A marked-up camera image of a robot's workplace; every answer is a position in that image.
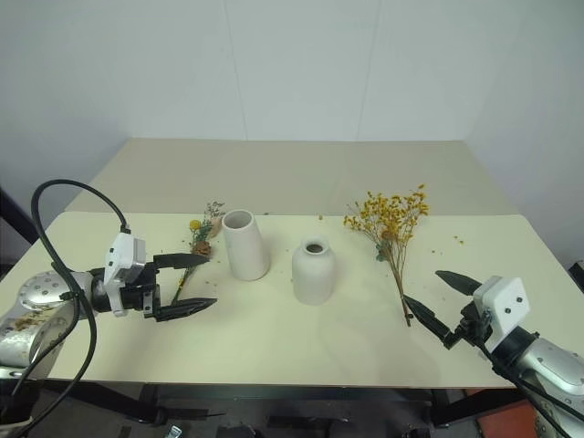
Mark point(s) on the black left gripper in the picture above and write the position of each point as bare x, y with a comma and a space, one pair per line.
137, 296

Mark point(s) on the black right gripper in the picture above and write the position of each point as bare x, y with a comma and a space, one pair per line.
470, 328

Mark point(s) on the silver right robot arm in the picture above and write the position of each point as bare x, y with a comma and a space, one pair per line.
547, 360

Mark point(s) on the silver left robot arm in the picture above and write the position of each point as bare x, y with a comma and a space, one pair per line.
41, 292

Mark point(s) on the white cylinder vase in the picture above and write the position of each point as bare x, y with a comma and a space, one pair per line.
244, 246

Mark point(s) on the white narrow-neck bottle vase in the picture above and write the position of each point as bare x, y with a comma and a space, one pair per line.
315, 274

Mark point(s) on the small mixed dried flower sprig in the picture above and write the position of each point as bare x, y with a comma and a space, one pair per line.
200, 237

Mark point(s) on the yellow dried flower bunch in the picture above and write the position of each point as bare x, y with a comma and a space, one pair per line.
394, 219

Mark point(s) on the red box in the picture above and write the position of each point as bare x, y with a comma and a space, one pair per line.
504, 422

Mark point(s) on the black metal stand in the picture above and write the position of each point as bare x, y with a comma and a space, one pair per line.
13, 219

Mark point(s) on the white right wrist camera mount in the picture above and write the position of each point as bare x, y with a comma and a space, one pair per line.
506, 301

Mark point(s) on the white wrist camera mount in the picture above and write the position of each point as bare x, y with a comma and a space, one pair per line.
506, 301
124, 255

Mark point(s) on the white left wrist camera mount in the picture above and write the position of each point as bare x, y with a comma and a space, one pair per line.
124, 255

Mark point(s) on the dark object at wall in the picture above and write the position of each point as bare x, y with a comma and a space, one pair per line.
577, 276

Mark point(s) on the black table frame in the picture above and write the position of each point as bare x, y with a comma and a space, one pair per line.
274, 401

